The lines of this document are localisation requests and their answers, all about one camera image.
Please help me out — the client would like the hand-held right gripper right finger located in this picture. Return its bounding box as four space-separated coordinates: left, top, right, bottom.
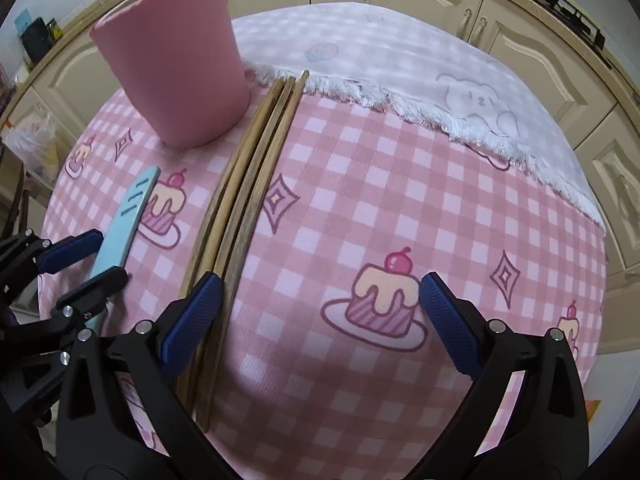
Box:
415 271 589 480

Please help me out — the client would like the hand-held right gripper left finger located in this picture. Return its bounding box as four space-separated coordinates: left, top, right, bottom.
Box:
55 271 236 480

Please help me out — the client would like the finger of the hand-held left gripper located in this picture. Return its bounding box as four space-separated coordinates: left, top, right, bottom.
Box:
30 267 130 362
0 229 104 286

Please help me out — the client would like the light blue knife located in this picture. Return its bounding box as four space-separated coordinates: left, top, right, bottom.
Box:
82 166 163 331

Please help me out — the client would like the pile of wooden chopsticks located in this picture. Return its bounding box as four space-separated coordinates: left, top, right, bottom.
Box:
177 70 311 431

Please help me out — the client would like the pink utensil cup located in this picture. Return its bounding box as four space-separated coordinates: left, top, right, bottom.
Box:
91 0 251 149

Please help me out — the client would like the clear plastic bag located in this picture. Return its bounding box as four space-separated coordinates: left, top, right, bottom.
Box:
7 110 58 186

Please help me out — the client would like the pink checked tablecloth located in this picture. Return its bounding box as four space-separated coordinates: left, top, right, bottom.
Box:
40 75 608 480

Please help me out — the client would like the orange cardboard box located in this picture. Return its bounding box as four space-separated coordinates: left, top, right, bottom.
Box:
582 395 607 427

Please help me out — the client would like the black kettle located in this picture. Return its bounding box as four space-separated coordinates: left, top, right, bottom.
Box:
20 17 53 61

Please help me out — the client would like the pale lilac checked cloth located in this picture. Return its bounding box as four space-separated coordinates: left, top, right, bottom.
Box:
232 2 608 231

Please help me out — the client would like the black gas hob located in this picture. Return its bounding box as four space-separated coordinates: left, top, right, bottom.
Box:
470 0 608 53

